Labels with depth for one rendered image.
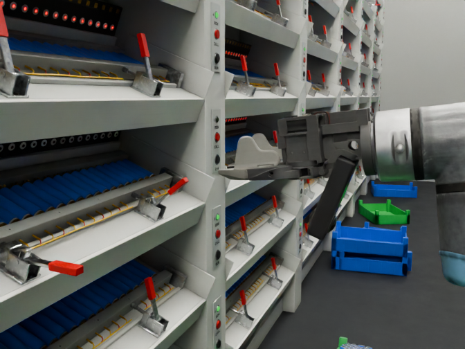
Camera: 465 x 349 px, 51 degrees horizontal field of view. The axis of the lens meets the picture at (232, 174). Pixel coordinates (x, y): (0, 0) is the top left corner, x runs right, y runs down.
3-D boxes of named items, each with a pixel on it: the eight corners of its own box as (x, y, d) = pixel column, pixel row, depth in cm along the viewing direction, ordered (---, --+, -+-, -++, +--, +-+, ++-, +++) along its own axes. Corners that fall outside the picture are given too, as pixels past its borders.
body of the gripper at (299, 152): (286, 117, 69) (373, 107, 65) (293, 176, 70) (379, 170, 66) (271, 120, 62) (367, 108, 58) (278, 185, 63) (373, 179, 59)
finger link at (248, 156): (214, 138, 68) (279, 131, 66) (220, 180, 69) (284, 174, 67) (208, 140, 65) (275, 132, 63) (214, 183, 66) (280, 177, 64)
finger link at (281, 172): (252, 164, 68) (313, 158, 65) (253, 176, 68) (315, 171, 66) (244, 168, 63) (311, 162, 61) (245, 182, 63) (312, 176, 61)
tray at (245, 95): (293, 111, 152) (311, 69, 148) (216, 119, 97) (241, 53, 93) (237, 86, 158) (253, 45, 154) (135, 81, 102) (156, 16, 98)
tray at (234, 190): (292, 170, 156) (309, 131, 152) (217, 212, 100) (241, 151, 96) (237, 144, 161) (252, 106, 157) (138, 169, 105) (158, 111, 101)
